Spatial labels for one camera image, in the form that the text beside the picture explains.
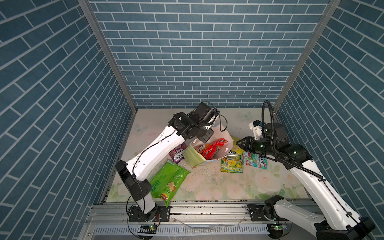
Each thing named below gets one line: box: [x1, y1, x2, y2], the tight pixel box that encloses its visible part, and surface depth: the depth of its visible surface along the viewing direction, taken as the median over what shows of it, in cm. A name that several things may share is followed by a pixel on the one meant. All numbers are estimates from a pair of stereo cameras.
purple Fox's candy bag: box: [168, 142, 188, 164], surface depth 94 cm
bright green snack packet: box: [150, 159, 191, 208], surface depth 82 cm
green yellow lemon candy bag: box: [220, 155, 243, 173], surface depth 90 cm
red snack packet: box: [201, 138, 228, 160], surface depth 79 cm
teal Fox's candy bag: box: [241, 151, 268, 170], surface depth 91 cm
